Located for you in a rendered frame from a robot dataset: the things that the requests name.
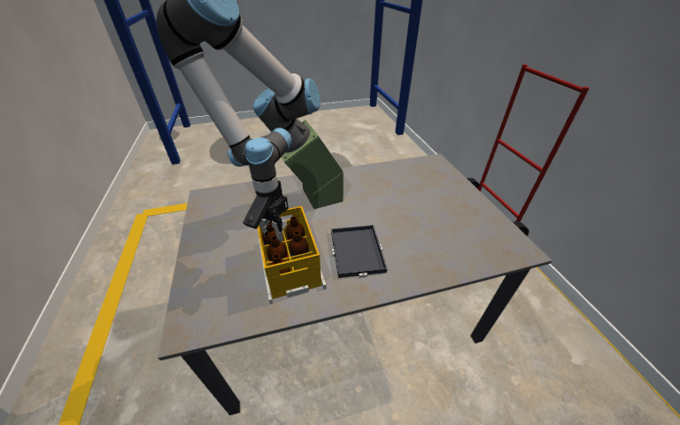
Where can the yellow crate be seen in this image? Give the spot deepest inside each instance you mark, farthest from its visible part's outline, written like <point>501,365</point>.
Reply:
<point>305,269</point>

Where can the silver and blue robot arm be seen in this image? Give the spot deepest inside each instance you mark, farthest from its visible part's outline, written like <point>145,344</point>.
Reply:
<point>218,23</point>

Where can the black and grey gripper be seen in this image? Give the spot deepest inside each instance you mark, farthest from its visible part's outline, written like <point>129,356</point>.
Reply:
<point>271,213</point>

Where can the brown glass bottle with beige label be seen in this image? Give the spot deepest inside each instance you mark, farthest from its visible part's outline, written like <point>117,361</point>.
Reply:
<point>276,260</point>

